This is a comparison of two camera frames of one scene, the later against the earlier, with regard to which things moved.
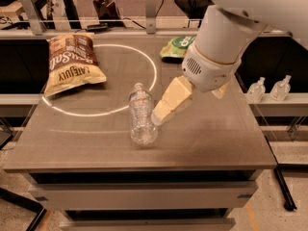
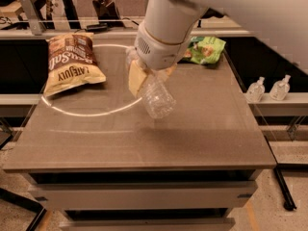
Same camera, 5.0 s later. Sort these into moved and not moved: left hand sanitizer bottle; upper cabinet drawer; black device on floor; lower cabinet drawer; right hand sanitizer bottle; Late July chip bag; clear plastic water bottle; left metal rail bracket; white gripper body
Moved: white gripper body; clear plastic water bottle
Not moved: upper cabinet drawer; Late July chip bag; left hand sanitizer bottle; right hand sanitizer bottle; lower cabinet drawer; left metal rail bracket; black device on floor
